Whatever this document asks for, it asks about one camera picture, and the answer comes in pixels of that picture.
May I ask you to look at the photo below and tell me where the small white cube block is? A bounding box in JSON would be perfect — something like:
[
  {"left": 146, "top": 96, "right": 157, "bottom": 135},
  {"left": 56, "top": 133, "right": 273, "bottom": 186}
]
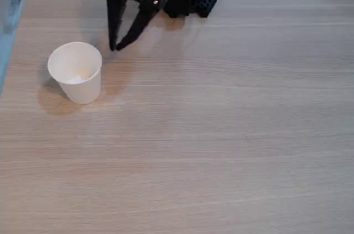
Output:
[{"left": 66, "top": 75, "right": 85, "bottom": 85}]

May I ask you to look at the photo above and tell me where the white paper cup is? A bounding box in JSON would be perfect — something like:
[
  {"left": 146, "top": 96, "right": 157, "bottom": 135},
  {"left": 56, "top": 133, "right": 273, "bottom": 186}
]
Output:
[{"left": 47, "top": 41, "right": 103, "bottom": 105}]

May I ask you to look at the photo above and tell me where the blue denim fabric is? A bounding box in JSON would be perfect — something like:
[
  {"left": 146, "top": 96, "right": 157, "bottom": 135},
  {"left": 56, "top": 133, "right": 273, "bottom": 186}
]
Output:
[{"left": 0, "top": 0, "right": 27, "bottom": 35}]

